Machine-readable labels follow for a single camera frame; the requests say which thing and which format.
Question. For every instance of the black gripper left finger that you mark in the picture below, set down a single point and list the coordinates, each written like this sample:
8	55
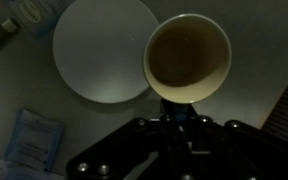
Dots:
172	133

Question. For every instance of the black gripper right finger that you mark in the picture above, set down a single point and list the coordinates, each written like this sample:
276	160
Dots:
193	128

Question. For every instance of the blue mug cream inside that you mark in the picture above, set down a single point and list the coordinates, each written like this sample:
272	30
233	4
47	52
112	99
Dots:
187	56

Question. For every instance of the white round plate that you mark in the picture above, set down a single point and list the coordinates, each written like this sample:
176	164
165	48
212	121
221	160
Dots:
100	50

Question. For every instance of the blue printed packet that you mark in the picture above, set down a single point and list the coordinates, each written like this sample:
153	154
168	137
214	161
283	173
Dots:
34	140

